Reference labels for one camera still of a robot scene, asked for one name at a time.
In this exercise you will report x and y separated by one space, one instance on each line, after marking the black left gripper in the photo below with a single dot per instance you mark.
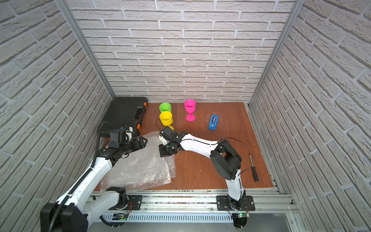
137 143

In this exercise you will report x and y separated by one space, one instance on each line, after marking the black handled screwdriver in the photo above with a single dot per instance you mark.
254 172

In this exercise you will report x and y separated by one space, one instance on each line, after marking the pink plastic wine glass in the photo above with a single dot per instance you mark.
190 107

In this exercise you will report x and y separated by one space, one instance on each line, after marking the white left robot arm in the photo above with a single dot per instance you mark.
72 213

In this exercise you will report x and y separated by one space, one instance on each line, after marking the black plastic tool case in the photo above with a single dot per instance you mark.
125 112

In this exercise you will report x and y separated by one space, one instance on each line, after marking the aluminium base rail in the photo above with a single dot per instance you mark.
201 206

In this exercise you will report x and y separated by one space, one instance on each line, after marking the yellow plastic wine glass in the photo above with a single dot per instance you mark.
166 119

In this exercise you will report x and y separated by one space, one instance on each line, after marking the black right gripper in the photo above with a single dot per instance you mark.
162 153

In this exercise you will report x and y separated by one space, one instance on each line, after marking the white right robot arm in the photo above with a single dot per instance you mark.
224 157

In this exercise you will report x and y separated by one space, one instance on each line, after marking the blue tape dispenser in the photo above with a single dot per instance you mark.
213 122

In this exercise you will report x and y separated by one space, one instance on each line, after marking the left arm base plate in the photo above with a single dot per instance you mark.
133 203

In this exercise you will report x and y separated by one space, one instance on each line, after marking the green plastic wine glass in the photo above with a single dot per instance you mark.
165 107

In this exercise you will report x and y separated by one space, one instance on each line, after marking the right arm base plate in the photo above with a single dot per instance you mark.
235 203

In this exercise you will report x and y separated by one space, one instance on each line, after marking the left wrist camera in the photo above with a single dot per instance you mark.
117 136

